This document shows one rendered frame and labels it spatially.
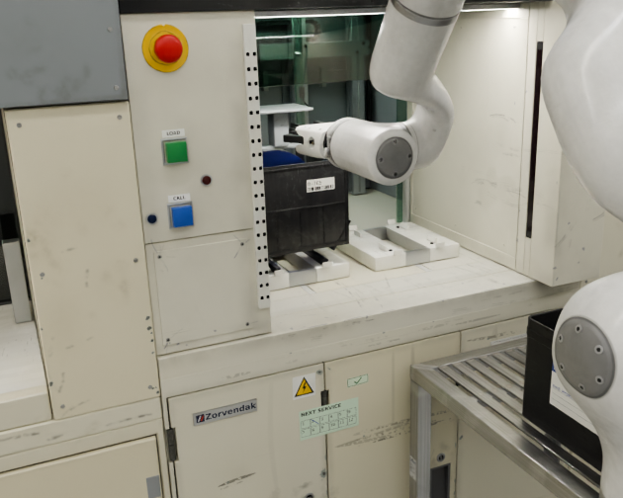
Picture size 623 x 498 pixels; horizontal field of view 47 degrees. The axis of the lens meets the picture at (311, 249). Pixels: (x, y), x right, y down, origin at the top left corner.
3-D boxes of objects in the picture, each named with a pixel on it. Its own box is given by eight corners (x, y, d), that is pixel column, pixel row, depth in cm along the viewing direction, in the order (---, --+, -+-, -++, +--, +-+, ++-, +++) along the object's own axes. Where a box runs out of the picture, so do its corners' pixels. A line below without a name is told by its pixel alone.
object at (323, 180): (245, 281, 142) (234, 118, 132) (216, 252, 160) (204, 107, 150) (356, 261, 151) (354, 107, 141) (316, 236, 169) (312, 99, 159)
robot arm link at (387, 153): (381, 116, 117) (328, 122, 113) (425, 124, 105) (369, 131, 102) (382, 167, 119) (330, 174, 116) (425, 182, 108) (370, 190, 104)
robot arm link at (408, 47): (485, -26, 97) (415, 140, 121) (381, -23, 92) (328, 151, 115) (519, 15, 93) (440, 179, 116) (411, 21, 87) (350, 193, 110)
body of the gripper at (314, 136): (319, 169, 117) (293, 158, 127) (375, 162, 121) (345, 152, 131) (318, 123, 115) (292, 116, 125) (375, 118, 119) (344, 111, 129)
